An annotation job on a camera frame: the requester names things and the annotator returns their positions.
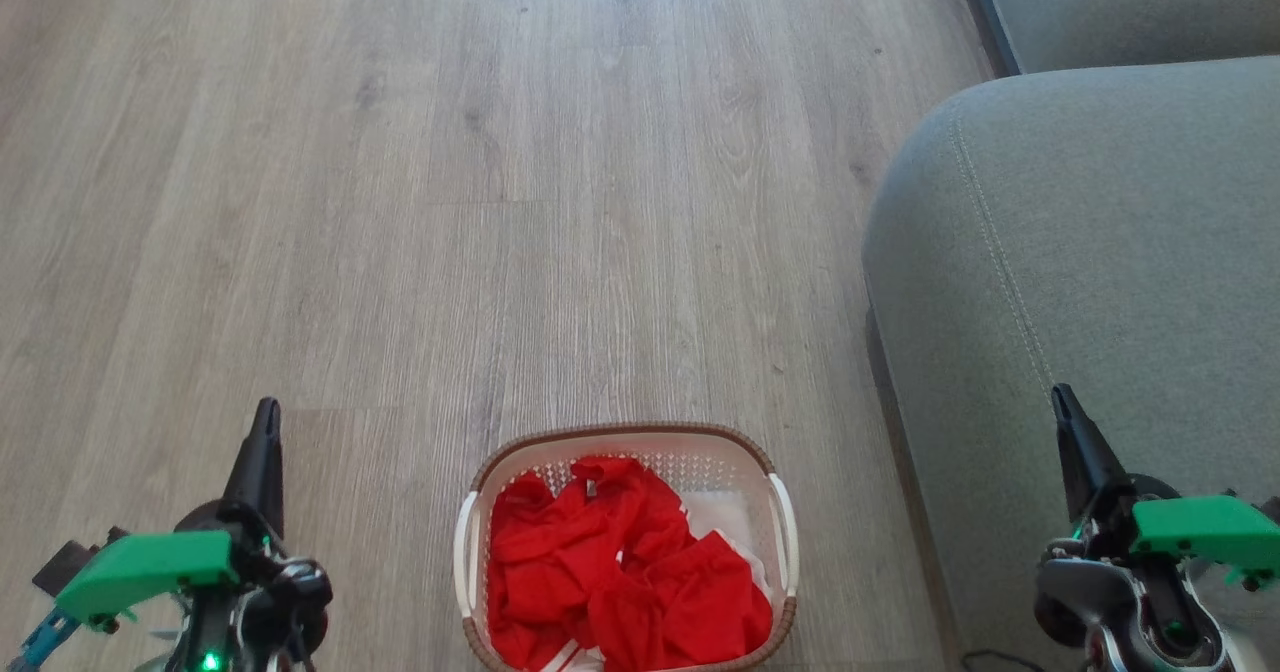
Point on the grey fabric sofa section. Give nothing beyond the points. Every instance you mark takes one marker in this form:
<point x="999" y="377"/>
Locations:
<point x="1130" y="2"/>

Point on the grey fabric sofa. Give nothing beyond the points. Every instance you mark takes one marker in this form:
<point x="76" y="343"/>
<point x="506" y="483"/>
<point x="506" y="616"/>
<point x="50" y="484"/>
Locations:
<point x="1100" y="252"/>

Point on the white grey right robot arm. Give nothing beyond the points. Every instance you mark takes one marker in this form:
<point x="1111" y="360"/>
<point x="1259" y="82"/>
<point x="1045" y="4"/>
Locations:
<point x="1230" y="657"/>

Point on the red garment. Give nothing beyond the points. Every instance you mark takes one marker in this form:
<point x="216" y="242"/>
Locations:
<point x="600" y="572"/>

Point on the white laundry basket brown rim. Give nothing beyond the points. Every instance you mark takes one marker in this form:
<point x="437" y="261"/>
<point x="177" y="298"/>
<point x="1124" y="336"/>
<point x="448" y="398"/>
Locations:
<point x="640" y="447"/>

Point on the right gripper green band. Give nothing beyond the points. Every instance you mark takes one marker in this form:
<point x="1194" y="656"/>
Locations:
<point x="1200" y="532"/>

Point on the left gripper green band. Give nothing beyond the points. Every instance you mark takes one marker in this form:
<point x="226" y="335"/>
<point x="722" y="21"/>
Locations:
<point x="150" y="567"/>

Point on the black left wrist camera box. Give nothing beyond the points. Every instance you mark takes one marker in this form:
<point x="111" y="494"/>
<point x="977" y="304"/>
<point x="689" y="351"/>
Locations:
<point x="65" y="560"/>

